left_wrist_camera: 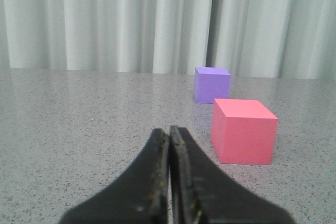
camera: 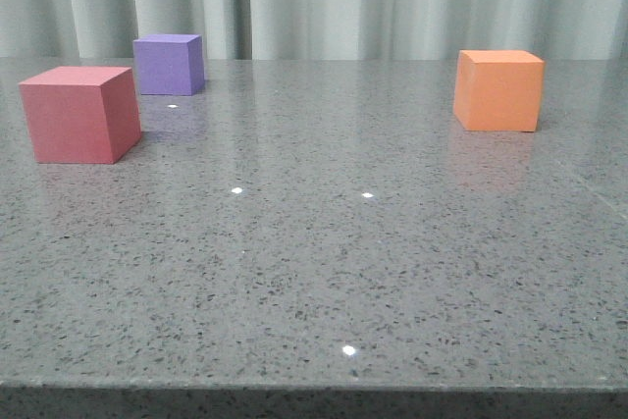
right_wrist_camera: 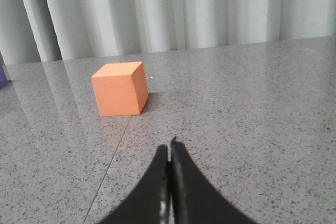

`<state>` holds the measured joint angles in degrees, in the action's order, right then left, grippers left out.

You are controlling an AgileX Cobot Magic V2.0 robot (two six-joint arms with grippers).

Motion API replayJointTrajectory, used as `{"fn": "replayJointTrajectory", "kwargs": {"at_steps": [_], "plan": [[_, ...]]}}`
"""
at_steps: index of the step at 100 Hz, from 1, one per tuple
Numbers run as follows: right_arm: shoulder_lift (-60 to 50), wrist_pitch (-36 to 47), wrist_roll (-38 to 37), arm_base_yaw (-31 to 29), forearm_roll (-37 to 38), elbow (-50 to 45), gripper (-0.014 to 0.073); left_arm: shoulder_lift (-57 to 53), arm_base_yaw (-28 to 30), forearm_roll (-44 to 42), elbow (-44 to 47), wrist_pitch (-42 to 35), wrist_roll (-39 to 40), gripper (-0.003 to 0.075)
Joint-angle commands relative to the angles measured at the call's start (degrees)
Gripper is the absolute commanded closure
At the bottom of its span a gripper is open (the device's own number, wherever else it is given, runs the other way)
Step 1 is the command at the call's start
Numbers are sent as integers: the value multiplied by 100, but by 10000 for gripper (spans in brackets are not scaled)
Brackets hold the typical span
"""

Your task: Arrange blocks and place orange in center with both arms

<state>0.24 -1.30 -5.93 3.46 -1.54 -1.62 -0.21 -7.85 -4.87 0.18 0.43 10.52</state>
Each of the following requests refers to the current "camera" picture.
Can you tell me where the orange foam cube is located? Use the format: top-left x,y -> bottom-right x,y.
453,50 -> 546,132

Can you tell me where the purple foam cube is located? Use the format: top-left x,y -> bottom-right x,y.
132,34 -> 205,96

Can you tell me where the red foam cube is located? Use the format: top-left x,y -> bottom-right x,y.
19,66 -> 141,164

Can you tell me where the pale green curtain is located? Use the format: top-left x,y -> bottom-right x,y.
1,0 -> 627,60

